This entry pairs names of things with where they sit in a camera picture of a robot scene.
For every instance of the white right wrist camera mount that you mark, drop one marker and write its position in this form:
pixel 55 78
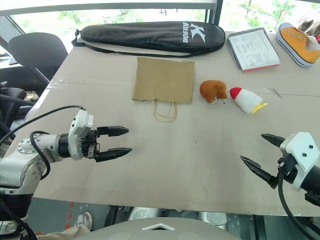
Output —
pixel 301 156

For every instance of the beige sneaker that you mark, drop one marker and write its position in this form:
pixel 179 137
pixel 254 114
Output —
pixel 307 26

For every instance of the brown plush toy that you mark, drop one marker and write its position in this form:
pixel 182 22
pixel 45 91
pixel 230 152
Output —
pixel 213 90

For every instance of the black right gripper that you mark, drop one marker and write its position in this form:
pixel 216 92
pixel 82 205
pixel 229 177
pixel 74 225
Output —
pixel 287 168

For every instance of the brown paper bag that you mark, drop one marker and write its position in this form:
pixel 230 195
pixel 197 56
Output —
pixel 163 85

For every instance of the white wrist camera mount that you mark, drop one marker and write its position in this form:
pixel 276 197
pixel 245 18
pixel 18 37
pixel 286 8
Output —
pixel 301 156
pixel 79 130

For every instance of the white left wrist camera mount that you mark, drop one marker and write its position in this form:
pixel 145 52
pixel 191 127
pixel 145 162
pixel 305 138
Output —
pixel 79 130

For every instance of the black office chair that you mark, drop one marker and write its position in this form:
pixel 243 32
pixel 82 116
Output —
pixel 35 60

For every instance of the white red plush toy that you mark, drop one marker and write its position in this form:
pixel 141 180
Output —
pixel 246 100

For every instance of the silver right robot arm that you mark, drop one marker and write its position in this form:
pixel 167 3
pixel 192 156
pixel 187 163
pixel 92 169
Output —
pixel 312 180

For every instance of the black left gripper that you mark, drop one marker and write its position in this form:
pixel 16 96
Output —
pixel 90 146

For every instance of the black racket bag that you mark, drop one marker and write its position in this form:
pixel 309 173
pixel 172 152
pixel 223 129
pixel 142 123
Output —
pixel 152 36

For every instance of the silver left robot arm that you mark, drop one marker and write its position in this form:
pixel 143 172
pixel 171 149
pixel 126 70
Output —
pixel 23 160

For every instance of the silver robot torso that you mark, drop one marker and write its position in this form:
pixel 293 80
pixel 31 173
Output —
pixel 155 228

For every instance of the yellow canvas sneaker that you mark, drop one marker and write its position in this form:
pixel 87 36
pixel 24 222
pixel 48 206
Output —
pixel 298 45

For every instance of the white printed booklet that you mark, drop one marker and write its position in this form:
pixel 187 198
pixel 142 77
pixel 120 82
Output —
pixel 252 50

